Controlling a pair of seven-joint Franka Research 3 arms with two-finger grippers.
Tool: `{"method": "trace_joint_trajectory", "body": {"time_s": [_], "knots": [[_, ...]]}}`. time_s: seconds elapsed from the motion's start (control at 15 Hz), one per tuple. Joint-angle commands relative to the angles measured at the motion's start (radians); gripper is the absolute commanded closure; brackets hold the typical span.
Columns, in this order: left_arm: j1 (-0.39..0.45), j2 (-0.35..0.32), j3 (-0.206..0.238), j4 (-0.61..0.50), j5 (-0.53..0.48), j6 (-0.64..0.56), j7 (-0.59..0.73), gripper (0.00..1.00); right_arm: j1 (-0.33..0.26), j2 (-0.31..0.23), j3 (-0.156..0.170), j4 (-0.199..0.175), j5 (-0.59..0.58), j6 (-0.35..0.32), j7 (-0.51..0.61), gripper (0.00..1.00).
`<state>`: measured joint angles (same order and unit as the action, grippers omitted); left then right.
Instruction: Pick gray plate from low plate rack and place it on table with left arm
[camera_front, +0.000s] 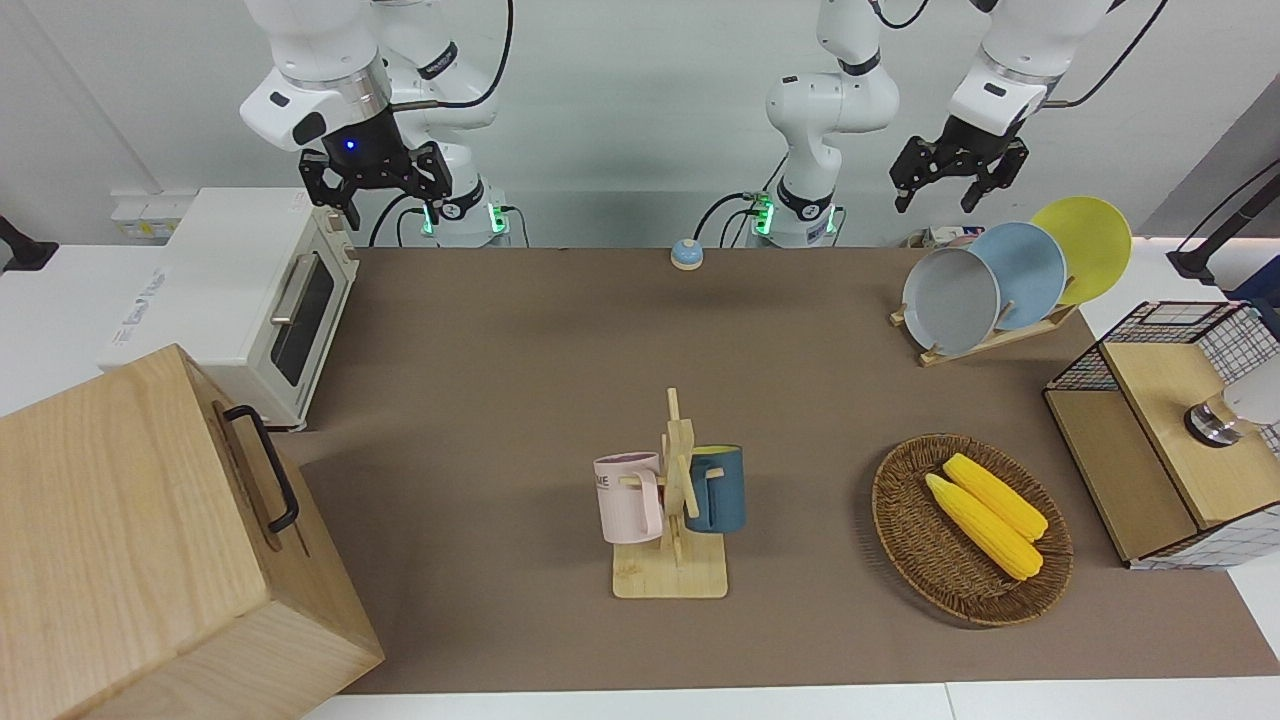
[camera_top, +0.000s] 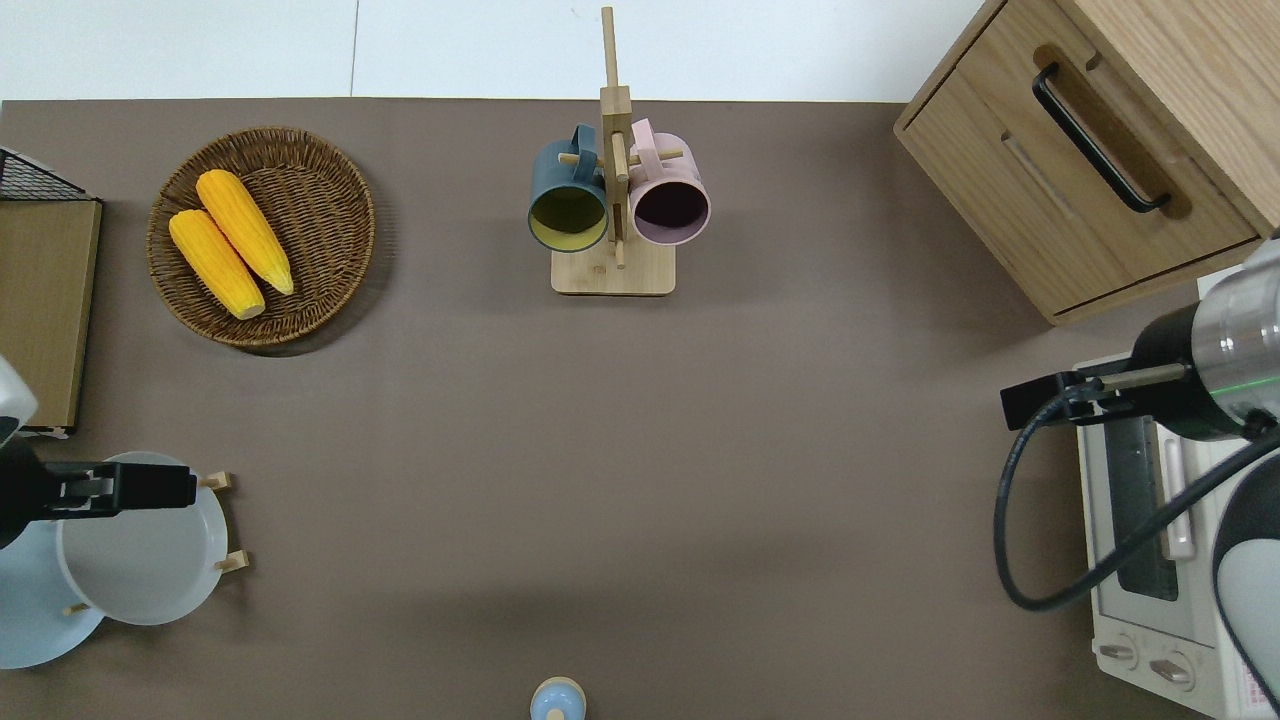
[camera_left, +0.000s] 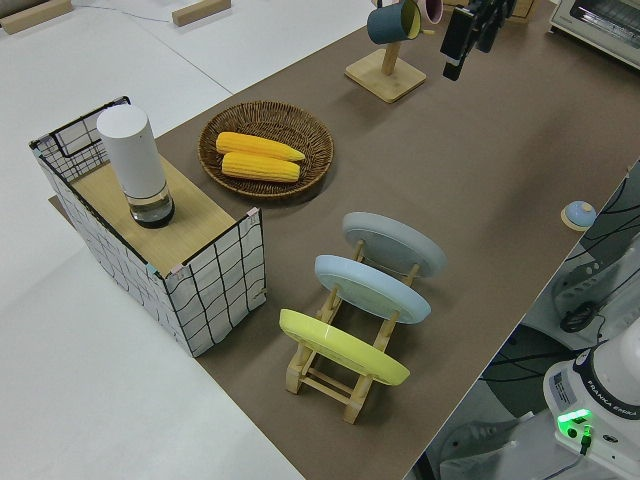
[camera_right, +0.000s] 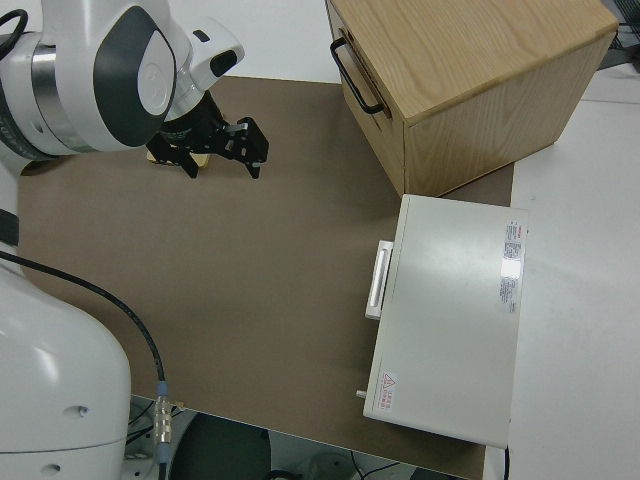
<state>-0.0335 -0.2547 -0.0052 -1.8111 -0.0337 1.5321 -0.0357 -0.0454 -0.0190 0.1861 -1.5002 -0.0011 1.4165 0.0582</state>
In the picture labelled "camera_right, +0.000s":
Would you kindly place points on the brown table mat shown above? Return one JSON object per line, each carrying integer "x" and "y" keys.
{"x": 250, "y": 260}

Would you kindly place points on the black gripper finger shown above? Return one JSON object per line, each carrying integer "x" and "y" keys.
{"x": 175, "y": 156}
{"x": 247, "y": 142}

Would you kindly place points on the white toaster oven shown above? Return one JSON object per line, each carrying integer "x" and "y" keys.
{"x": 450, "y": 310}

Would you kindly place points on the light wooden drawer cabinet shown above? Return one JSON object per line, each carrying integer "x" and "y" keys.
{"x": 475, "y": 70}

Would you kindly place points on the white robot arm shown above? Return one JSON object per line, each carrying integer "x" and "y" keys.
{"x": 75, "y": 75}

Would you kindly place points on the wooden mug stand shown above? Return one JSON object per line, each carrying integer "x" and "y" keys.
{"x": 202, "y": 161}

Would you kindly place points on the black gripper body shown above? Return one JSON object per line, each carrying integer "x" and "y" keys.
{"x": 195, "y": 127}

